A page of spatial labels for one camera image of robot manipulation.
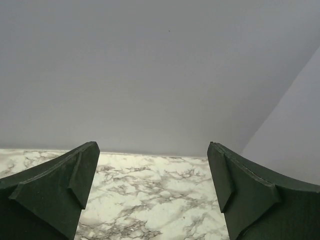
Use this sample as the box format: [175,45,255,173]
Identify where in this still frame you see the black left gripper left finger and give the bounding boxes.
[0,141,100,240]

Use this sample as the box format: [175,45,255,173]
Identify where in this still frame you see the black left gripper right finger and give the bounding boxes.
[207,142,320,240]

